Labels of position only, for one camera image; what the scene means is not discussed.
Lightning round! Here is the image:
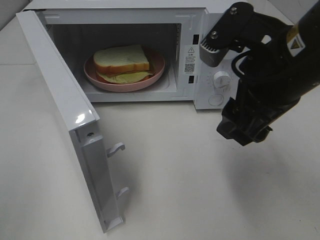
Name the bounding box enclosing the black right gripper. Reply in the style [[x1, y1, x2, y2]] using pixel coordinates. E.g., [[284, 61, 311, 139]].
[[216, 97, 278, 146]]

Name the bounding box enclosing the pink plate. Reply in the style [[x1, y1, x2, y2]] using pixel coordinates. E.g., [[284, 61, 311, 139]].
[[83, 47, 166, 93]]

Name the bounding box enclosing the sandwich with white bread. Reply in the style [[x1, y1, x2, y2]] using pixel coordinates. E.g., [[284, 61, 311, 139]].
[[93, 44, 151, 77]]

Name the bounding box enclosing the white microwave door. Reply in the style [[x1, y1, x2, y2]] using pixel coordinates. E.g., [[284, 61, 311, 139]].
[[16, 10, 129, 232]]

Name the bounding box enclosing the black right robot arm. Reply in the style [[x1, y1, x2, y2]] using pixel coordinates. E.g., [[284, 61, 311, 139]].
[[217, 2, 320, 146]]

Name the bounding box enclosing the lower white timer knob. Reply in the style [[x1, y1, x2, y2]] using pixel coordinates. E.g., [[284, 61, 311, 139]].
[[212, 71, 232, 89]]

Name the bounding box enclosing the white warning label sticker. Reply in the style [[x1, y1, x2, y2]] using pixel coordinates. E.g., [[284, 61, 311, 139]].
[[182, 44, 200, 75]]

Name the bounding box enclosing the glass turntable tray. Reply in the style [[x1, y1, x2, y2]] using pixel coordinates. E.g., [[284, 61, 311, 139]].
[[81, 59, 176, 93]]

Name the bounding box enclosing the white microwave oven body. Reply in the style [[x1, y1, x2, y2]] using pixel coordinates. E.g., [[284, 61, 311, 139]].
[[21, 0, 238, 109]]

